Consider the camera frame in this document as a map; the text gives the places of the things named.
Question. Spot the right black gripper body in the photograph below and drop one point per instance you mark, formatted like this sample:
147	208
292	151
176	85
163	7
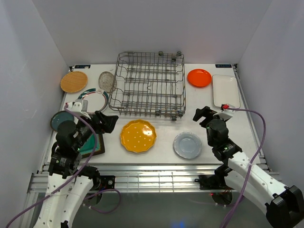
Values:
205	123

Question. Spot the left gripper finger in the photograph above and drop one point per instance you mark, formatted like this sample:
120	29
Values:
108	119
108	126

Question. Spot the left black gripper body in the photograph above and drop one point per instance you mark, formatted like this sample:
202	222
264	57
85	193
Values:
87	127

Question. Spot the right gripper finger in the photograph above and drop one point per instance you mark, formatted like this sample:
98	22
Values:
198	114
207	111

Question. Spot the white rectangular plate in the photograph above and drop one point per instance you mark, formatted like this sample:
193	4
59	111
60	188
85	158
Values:
225	91

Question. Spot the orange round plate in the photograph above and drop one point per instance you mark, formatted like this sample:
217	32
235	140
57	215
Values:
199	78

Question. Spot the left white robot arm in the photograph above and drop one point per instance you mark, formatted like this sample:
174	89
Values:
68	183

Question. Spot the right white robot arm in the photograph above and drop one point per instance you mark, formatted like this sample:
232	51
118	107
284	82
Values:
283	206

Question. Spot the teal square brown-rimmed plate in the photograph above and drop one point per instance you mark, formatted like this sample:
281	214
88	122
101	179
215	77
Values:
87	148

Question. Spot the white plate green rim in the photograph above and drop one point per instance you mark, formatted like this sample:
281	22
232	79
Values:
97	99

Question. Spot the dark teal round plate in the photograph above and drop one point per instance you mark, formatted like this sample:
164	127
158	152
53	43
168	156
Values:
59	118

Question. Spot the yellow dotted scalloped plate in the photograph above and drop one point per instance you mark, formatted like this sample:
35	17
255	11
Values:
138	136

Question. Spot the light blue scalloped plate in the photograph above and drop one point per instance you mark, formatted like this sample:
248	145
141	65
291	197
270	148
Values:
187	145

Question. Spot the speckled beige small plate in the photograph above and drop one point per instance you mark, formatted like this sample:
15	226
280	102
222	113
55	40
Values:
107	81

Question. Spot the woven bamboo round plate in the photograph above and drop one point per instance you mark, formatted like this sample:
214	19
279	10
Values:
74	82

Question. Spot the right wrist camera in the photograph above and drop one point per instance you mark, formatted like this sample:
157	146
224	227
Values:
225	114

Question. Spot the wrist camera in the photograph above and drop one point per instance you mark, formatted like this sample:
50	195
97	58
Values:
225	114
78	108

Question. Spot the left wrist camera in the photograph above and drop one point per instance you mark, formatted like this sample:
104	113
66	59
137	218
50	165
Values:
78	108

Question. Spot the grey wire dish rack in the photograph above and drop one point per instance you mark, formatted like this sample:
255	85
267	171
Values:
151	84

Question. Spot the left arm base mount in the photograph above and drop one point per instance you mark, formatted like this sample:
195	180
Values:
103	182

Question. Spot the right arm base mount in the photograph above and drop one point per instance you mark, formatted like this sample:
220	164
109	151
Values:
210	182

